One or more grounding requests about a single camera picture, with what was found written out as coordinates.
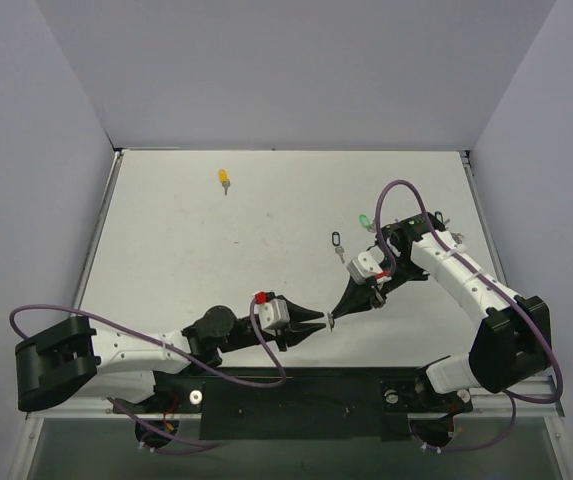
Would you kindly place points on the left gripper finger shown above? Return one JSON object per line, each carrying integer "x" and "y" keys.
{"x": 298, "y": 332}
{"x": 299, "y": 314}

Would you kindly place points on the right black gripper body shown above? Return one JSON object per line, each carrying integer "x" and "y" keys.
{"x": 371, "y": 291}

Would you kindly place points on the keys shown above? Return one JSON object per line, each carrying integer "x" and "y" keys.
{"x": 331, "y": 321}

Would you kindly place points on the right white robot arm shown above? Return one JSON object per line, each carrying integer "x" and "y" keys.
{"x": 513, "y": 339}

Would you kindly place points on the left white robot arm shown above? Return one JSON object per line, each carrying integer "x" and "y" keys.
{"x": 90, "y": 356}

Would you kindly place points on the green tag key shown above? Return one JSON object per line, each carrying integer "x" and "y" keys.
{"x": 366, "y": 223}

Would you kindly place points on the black tag key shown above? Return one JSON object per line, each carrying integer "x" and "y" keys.
{"x": 337, "y": 245}

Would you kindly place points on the yellow tag key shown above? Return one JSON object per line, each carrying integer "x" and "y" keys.
{"x": 224, "y": 180}

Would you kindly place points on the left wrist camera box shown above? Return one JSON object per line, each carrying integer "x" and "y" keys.
{"x": 271, "y": 311}

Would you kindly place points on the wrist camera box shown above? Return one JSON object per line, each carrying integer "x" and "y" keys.
{"x": 364, "y": 268}
{"x": 271, "y": 311}

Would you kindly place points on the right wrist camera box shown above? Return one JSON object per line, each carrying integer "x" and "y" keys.
{"x": 364, "y": 268}

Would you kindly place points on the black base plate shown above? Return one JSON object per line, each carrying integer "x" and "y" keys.
{"x": 225, "y": 425}

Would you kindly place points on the aluminium frame rail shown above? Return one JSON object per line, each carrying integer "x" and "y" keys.
{"x": 362, "y": 399}

